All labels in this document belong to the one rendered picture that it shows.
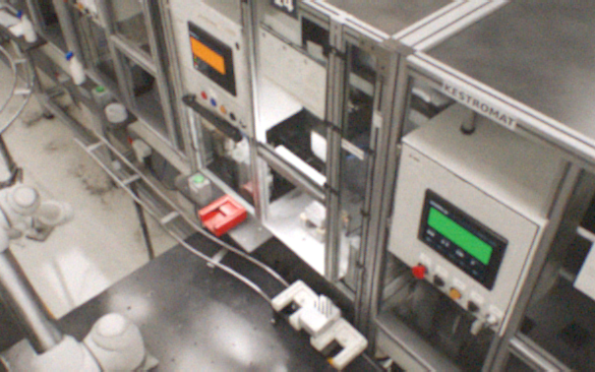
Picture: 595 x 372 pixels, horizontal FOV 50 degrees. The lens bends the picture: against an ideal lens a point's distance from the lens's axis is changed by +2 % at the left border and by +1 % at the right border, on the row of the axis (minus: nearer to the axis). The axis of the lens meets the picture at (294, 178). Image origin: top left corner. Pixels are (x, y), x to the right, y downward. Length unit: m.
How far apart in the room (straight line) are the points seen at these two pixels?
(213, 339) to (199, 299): 0.20
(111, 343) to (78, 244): 1.68
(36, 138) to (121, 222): 1.10
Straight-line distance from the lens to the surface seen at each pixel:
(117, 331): 2.39
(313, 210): 2.55
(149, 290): 2.81
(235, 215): 2.63
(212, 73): 2.32
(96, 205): 4.20
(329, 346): 2.40
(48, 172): 4.54
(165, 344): 2.65
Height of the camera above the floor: 2.89
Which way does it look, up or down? 44 degrees down
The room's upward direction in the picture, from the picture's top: 1 degrees counter-clockwise
